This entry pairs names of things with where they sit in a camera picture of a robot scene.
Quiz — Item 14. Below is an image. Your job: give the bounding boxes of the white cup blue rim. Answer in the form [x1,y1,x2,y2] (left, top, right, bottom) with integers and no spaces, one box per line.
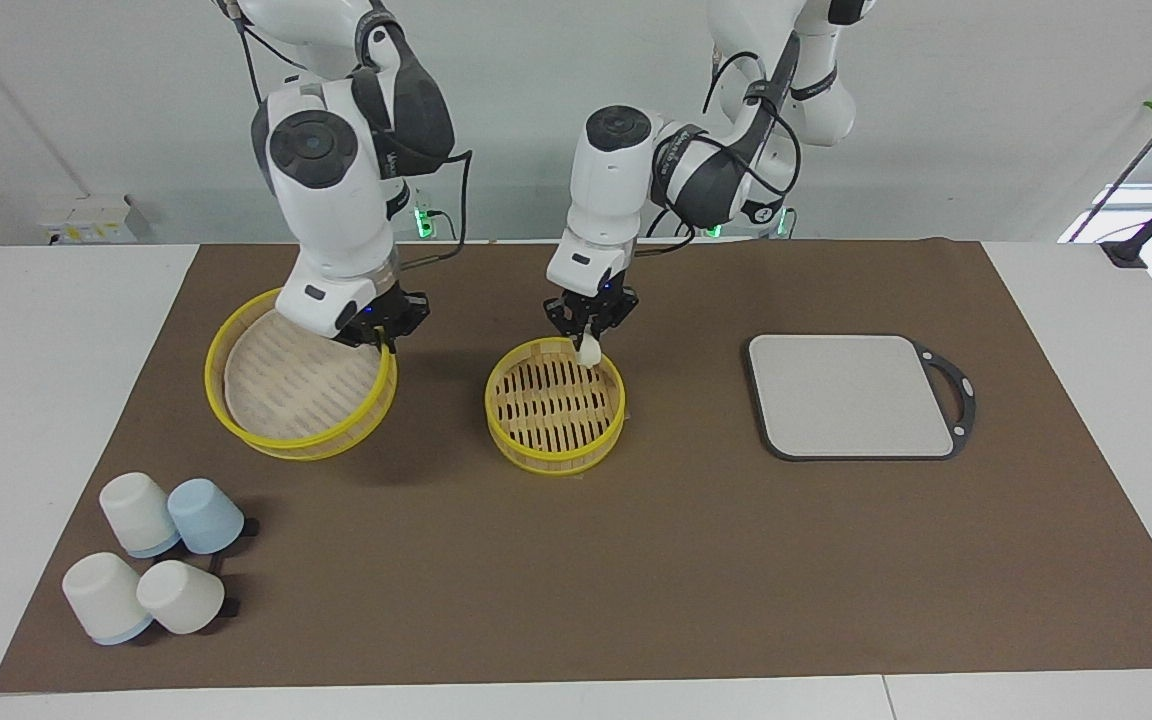
[99,472,182,559]
[62,552,154,646]

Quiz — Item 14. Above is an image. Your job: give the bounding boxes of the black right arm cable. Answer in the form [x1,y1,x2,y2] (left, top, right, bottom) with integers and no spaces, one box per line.
[398,148,475,267]

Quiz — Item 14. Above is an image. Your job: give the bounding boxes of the yellow steamer tier with liner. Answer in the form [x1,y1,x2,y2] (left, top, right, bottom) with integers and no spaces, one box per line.
[204,288,399,462]

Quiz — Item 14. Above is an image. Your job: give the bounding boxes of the grey cutting board dark rim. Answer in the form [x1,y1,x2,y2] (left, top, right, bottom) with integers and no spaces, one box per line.
[746,334,977,462]

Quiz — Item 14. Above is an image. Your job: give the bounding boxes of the light blue cup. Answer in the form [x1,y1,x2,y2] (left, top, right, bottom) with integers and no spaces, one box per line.
[167,479,246,555]

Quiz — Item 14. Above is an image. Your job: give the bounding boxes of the yellow bamboo steamer base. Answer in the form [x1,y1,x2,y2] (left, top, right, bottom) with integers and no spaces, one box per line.
[484,337,627,477]

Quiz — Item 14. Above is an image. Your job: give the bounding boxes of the cream white cup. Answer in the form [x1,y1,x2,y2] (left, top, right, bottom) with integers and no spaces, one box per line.
[136,560,226,636]

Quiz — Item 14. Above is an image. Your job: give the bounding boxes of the brown table mat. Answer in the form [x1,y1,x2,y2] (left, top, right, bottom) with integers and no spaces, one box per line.
[0,238,1152,694]

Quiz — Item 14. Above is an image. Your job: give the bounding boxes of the white power socket box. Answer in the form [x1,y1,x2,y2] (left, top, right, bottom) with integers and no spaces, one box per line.
[36,195,152,247]

